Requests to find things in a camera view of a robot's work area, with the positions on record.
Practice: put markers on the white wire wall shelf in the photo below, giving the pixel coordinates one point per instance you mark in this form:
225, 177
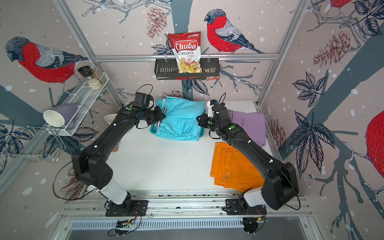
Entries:
83, 98

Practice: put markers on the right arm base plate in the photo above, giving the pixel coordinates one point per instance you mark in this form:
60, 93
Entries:
240, 207

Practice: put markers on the red cassava chips bag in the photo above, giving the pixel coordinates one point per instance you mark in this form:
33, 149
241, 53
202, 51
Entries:
187, 49

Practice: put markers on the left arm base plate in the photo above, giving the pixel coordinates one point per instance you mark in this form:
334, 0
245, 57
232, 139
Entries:
131, 208

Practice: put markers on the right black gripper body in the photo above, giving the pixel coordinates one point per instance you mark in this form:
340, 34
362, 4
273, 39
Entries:
211, 124

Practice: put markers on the purple pants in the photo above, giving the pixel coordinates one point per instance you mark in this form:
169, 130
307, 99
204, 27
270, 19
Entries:
254, 125

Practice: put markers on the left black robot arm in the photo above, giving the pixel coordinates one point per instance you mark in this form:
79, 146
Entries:
90, 165

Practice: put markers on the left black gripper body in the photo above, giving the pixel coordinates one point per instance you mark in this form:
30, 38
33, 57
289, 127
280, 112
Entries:
150, 115

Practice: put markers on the black wall basket shelf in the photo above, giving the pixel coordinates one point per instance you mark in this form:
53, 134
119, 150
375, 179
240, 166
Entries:
168, 70

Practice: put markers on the purple white cup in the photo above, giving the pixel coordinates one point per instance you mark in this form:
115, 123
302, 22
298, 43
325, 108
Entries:
60, 115

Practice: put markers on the black lid spice jar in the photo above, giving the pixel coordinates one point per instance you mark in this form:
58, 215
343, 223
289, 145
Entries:
85, 71

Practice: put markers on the teal pants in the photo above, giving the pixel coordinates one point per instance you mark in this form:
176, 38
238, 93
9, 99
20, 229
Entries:
180, 118

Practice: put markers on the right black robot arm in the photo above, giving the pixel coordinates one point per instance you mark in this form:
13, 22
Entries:
281, 184

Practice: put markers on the white utensil holder cup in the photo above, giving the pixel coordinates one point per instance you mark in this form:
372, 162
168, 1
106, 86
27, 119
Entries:
111, 118

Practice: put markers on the wire cup rack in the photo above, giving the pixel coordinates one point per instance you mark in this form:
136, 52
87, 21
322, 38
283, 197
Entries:
32, 144

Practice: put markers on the orange pants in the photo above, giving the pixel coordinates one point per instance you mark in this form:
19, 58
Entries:
232, 170

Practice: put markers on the glass jar on shelf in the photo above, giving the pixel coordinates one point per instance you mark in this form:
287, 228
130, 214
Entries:
98, 74

